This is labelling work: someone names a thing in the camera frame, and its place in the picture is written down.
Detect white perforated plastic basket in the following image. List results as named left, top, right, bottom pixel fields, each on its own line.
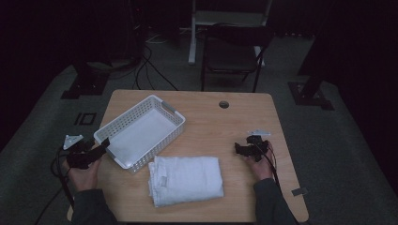
left=93, top=94, right=187, bottom=174

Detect person's right hand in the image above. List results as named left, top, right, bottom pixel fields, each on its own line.
left=246, top=141, right=276, bottom=182

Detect black floor cables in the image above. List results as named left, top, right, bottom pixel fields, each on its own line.
left=132, top=31, right=180, bottom=92

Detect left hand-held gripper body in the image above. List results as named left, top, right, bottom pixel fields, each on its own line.
left=63, top=134, right=99, bottom=171

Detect black floor tape marking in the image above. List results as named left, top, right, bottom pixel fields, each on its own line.
left=73, top=112, right=98, bottom=127

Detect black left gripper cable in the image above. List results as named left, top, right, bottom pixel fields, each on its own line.
left=33, top=145, right=77, bottom=225

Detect person's left hand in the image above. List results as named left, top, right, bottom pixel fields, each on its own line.
left=61, top=157, right=101, bottom=192

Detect grey tape strip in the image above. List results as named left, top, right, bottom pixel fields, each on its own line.
left=291, top=187, right=309, bottom=197

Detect black stand with base plate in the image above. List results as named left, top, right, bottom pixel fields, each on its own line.
left=60, top=59, right=111, bottom=100
left=287, top=0, right=336, bottom=112

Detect white folded towel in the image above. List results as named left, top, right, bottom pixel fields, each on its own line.
left=147, top=155, right=225, bottom=208

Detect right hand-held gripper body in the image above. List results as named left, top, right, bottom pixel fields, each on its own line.
left=245, top=128, right=272, bottom=163

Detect black folding chair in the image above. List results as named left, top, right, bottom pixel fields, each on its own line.
left=200, top=22, right=275, bottom=94

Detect white metal table frame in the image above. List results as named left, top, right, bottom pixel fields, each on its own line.
left=187, top=0, right=274, bottom=68

